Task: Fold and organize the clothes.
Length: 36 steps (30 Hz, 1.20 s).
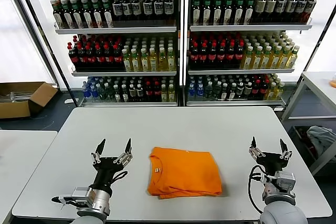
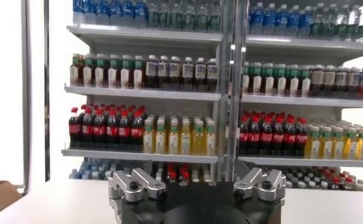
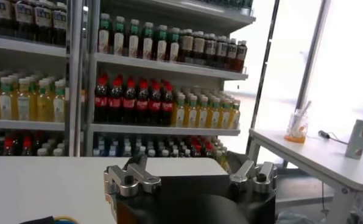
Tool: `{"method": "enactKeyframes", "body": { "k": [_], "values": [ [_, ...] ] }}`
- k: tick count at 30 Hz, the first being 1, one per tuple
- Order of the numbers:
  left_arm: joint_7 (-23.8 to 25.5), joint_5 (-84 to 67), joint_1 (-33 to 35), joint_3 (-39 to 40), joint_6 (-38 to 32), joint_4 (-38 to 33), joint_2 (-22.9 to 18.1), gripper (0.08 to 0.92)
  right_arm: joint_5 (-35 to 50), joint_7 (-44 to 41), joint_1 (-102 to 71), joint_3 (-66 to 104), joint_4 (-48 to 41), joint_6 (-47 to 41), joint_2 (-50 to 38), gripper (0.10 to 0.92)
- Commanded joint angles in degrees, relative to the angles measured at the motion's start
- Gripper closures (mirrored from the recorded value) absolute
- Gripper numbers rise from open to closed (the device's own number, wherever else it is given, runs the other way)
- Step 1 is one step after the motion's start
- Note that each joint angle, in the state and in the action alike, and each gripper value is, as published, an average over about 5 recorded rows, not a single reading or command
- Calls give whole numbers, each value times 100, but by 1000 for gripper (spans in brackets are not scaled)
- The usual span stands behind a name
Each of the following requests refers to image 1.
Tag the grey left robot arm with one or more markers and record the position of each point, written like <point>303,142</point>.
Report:
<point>97,203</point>

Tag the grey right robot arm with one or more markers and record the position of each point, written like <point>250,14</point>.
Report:
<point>283,213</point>

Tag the dark drink bottle white cap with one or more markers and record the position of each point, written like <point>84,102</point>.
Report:
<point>125,94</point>
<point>117,94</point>
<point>224,92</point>
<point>232,92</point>

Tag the brown cardboard box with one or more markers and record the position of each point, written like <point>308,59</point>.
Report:
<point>14,109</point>

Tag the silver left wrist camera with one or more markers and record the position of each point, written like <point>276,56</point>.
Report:
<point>81,195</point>

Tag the yellow tea bottle white cap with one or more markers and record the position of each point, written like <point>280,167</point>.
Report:
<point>144,62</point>
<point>162,62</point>
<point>275,59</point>
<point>247,59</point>
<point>256,59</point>
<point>126,62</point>
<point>284,59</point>
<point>272,92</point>
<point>171,62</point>
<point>153,62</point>
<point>266,59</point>
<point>171,94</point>
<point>293,59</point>
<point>279,91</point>
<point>135,62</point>
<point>164,94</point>

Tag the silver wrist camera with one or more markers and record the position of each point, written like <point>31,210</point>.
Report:
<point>81,195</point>
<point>284,182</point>

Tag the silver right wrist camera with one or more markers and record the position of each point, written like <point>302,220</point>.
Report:
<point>284,182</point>

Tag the black storage bin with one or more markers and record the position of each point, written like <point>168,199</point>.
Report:
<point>298,139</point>

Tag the blue label water bottle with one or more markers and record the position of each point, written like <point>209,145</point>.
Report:
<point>200,92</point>
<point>93,93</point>
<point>85,92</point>
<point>191,92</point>

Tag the red cap cola bottle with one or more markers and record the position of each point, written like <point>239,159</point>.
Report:
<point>109,58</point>
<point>222,57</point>
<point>73,58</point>
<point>231,57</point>
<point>194,57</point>
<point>82,58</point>
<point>203,57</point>
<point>264,90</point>
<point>100,58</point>
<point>212,57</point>
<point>240,57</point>
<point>256,90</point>
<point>118,58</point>
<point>91,58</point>
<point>148,92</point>
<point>156,92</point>

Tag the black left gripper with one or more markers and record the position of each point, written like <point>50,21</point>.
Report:
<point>107,169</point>

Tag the dark bottle beige label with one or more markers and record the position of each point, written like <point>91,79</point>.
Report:
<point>261,6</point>
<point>271,6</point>

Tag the grey metal shelf board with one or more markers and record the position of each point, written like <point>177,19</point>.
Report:
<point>125,104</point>
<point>235,102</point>
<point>125,73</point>
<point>240,71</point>
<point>117,30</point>
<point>248,27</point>

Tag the dark tea bottle green cap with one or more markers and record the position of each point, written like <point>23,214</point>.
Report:
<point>58,15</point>
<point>228,14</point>
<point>108,15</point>
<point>98,15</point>
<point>68,15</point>
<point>87,15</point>
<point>196,14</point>
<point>217,14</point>
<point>239,14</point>
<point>207,14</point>
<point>249,14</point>
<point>77,15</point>

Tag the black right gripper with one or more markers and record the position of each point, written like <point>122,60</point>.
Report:
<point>273,162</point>

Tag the wrapped metal parts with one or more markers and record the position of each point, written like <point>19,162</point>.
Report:
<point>22,95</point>

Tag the small white flat object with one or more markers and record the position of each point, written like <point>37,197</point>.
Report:
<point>69,100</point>

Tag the grey metal frame table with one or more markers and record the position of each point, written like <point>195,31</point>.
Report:
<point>319,82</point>

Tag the small orange object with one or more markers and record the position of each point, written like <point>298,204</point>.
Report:
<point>333,83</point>

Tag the dark bottle white square label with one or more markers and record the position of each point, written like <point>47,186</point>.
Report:
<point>300,5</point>
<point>291,6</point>
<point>281,6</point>
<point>310,4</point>
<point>147,8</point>
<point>127,8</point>
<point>158,7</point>
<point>117,8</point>
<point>137,8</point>
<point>168,7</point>

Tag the dark bottle pale label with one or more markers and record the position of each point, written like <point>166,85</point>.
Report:
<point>248,90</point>
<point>132,93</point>
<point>240,90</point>
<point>139,93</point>

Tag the crumpled grey cloth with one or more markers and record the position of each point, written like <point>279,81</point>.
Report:
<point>320,139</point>

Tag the clear green water bottle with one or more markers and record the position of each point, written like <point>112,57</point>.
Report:
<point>208,91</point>
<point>108,92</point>
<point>100,93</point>
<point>216,91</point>

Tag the orange t-shirt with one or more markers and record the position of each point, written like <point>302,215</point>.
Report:
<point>183,171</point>

